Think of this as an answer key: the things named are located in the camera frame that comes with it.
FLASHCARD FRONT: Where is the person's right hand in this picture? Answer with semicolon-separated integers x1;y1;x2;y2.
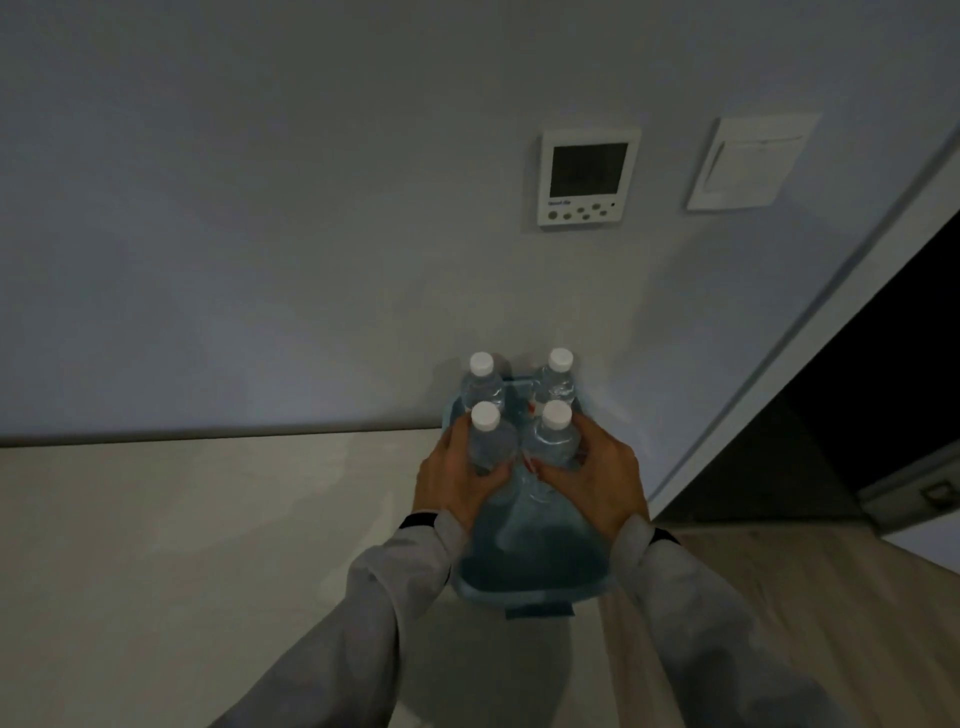
523;412;651;555

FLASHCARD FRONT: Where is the person's left hand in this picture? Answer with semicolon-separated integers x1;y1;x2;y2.
411;414;516;538

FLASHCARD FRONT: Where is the clear water bottle white cap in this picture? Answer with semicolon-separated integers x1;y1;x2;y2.
522;399;583;470
532;347;579;410
459;351;507;414
466;401;520;475

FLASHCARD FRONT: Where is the blue plastic basket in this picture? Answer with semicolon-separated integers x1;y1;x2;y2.
441;371;621;621

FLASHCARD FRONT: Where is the person's left forearm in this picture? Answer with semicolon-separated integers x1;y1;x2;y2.
208;510;472;728

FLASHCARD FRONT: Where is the person's right forearm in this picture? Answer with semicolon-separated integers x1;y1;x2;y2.
609;513;852;728

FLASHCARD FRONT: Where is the white door with latch plate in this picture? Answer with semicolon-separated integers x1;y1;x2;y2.
857;438;960;577

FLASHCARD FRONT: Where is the white wall thermostat panel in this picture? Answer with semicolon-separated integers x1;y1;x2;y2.
537;128;642;229

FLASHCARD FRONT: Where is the white door frame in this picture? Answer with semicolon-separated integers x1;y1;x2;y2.
646;126;960;520

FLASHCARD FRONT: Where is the white wall light switch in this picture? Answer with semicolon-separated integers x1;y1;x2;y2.
685;113;823;213

